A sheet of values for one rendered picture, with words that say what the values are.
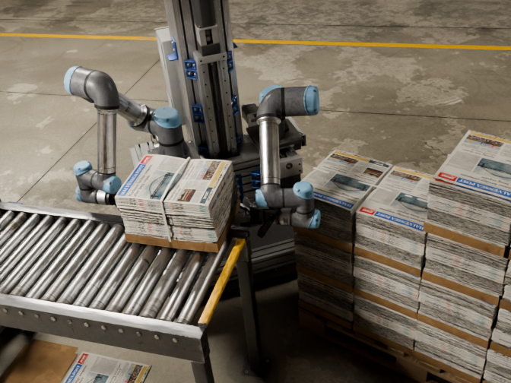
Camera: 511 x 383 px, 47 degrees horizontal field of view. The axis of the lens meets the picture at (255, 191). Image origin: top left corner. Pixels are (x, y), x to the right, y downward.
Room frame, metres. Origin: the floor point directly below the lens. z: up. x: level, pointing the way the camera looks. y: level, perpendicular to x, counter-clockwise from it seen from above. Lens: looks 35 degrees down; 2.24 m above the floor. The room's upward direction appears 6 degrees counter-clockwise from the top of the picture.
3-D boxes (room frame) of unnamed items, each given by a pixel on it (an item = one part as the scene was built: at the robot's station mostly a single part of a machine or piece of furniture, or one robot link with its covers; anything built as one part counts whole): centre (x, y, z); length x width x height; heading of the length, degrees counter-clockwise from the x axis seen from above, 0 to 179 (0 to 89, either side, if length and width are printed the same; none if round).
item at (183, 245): (1.82, 0.19, 0.83); 0.29 x 0.16 x 0.04; 161
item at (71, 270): (1.73, 0.70, 0.77); 0.47 x 0.05 x 0.05; 161
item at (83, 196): (2.12, 0.71, 0.83); 0.11 x 0.08 x 0.09; 70
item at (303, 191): (1.81, -0.16, 0.92); 0.11 x 0.08 x 0.11; 84
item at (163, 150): (2.37, 0.36, 0.87); 0.15 x 0.15 x 0.10
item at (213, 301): (1.52, 0.14, 0.81); 0.43 x 0.03 x 0.02; 161
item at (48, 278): (1.75, 0.77, 0.77); 0.47 x 0.05 x 0.05; 161
